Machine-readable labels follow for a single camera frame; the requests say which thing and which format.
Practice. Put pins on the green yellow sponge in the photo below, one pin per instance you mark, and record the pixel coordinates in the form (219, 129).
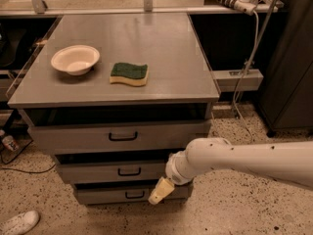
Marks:
(129, 74)

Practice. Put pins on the grey drawer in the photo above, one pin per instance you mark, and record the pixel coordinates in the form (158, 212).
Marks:
(111, 172)
(117, 137)
(112, 195)

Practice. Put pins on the grey drawer cabinet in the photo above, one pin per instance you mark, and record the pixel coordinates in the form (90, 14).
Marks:
(179, 86)

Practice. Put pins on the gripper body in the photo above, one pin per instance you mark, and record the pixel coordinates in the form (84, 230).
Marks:
(173, 174)

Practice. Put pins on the white bowl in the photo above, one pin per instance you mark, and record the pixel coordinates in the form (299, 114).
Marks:
(75, 59)

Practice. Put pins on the grey bottom drawer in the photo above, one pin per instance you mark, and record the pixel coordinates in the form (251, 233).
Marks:
(112, 195)

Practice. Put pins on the dark cabinet at right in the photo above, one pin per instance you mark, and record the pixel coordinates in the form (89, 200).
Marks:
(285, 97)

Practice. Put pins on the grey top drawer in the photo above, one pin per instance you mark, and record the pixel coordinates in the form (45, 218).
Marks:
(117, 137)

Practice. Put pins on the white power strip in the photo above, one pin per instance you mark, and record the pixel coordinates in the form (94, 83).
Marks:
(244, 6)

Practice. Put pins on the white sneaker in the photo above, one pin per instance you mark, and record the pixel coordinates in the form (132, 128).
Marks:
(19, 224)

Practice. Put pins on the grey metal bracket beam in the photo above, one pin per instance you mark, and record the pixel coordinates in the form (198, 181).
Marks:
(233, 80)

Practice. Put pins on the small bottle on floor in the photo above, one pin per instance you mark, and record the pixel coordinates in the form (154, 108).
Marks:
(8, 141)

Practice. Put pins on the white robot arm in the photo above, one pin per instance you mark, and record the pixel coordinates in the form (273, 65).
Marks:
(290, 163)

